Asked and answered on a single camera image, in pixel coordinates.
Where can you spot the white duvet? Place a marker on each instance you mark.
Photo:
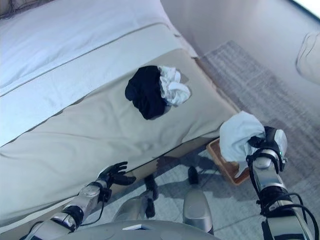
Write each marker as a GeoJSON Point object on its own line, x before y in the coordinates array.
{"type": "Point", "coordinates": [62, 45]}

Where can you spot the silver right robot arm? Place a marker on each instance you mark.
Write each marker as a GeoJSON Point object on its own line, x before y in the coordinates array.
{"type": "Point", "coordinates": [270, 180]}

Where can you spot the black garment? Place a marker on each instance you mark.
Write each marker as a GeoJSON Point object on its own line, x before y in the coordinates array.
{"type": "Point", "coordinates": [145, 95]}

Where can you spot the grey robot torso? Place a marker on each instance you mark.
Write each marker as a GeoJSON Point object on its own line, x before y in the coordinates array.
{"type": "Point", "coordinates": [150, 231]}

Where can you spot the beige round rug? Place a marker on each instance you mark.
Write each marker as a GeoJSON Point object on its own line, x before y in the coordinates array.
{"type": "Point", "coordinates": [310, 57]}

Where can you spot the large white garment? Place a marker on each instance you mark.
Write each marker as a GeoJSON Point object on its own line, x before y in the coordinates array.
{"type": "Point", "coordinates": [237, 135]}

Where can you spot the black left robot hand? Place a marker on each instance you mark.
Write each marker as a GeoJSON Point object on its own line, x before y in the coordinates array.
{"type": "Point", "coordinates": [115, 175]}

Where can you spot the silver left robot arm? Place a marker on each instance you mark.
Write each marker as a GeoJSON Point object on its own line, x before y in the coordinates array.
{"type": "Point", "coordinates": [85, 197]}

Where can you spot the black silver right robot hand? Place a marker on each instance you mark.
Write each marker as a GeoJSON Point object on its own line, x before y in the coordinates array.
{"type": "Point", "coordinates": [276, 142]}

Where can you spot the silver left robot leg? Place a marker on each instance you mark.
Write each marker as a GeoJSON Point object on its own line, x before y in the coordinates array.
{"type": "Point", "coordinates": [132, 207]}

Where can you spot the brown wicker basket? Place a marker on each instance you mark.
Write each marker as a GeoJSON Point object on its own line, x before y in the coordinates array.
{"type": "Point", "coordinates": [225, 165]}

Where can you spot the grey rug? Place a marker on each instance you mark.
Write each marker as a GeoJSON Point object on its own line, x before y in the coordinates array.
{"type": "Point", "coordinates": [250, 82]}

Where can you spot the silver robot leg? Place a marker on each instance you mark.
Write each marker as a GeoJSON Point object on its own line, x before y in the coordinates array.
{"type": "Point", "coordinates": [132, 207]}
{"type": "Point", "coordinates": [196, 210]}

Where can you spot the patterned beige cushion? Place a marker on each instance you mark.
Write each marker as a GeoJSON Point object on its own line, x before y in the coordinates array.
{"type": "Point", "coordinates": [10, 8]}

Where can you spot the ruffled white garment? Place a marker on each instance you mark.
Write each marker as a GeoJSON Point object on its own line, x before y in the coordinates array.
{"type": "Point", "coordinates": [175, 90]}

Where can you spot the beige bed blanket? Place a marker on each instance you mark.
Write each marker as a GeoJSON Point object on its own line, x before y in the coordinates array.
{"type": "Point", "coordinates": [87, 140]}

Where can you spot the silver right robot leg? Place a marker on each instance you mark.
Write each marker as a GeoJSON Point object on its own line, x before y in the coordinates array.
{"type": "Point", "coordinates": [196, 210]}

